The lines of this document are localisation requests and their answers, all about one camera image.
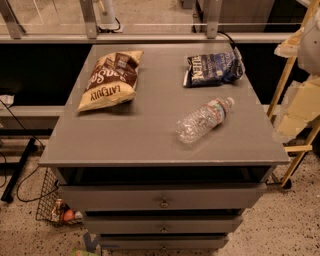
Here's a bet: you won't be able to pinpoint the blue chip bag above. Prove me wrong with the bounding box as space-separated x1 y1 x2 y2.
183 49 245 88

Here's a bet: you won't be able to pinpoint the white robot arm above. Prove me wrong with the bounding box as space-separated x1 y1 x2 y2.
298 10 320 75

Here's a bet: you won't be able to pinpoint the brown Late July chip bag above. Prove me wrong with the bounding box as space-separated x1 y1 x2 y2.
77 50 143 112

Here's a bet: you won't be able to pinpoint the grey drawer cabinet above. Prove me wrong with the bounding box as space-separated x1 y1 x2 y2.
40 43 288 239

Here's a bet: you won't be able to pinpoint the clear plastic water bottle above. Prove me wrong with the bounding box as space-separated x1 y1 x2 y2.
176 97 235 144

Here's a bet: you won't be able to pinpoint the top grey drawer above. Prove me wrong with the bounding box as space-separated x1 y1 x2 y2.
59 183 266 211

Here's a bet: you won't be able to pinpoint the grey drawer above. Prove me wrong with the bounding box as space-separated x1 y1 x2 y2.
59 183 266 211
84 215 243 234
98 236 228 250

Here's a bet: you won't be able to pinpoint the middle grey drawer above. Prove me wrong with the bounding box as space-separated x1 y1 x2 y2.
84 215 243 234

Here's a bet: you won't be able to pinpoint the bottom grey drawer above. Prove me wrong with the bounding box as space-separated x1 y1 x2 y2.
98 236 228 250

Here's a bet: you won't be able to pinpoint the snack items in basket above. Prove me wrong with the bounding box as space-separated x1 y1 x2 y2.
50 198 83 225

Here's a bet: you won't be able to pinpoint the white paper at left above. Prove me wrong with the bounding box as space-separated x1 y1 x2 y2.
0 95 14 107

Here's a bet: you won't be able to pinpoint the black metal bar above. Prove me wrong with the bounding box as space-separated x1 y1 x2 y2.
1 138 35 203

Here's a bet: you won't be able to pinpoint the black cable behind table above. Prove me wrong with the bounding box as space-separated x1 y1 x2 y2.
218 30 238 51

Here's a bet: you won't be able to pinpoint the black floor cable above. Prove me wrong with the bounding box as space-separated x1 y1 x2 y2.
0 99 60 204

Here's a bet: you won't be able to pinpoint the black wire basket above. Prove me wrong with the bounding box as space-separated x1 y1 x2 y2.
36 169 59 223

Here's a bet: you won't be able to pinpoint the wooden yellow ladder frame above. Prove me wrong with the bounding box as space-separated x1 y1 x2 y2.
267 0 320 189

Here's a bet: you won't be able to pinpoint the metal window railing frame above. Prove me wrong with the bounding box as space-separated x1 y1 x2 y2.
0 0 289 44

